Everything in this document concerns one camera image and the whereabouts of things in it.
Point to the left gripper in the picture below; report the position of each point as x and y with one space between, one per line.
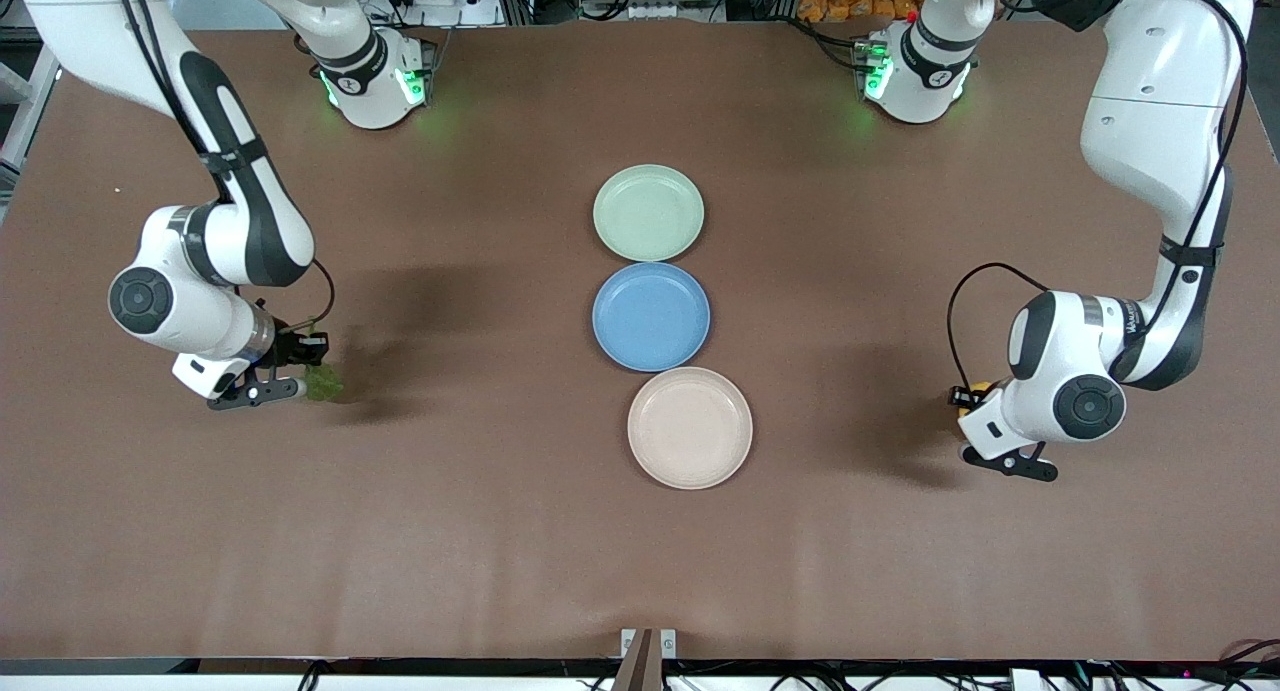
959 396

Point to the small white box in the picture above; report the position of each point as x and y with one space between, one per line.
1027 680

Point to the brown camera post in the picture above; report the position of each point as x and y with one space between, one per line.
640 671

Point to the blue plate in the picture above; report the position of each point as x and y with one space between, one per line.
650 316

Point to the aluminium frame profile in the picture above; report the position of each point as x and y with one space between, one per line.
25 111

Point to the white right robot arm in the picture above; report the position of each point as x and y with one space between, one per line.
200 311

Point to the light green plate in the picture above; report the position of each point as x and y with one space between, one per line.
648 213

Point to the grey metal bracket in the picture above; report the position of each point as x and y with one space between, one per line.
668 643

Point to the yellow lemon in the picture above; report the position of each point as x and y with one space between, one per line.
982 393

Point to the green lettuce leaf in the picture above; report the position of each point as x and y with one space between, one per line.
325 383

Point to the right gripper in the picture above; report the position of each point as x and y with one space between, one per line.
291 348

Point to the beige plate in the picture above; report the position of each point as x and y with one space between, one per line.
690 428

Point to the black table edge rail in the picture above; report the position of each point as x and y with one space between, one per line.
400 665

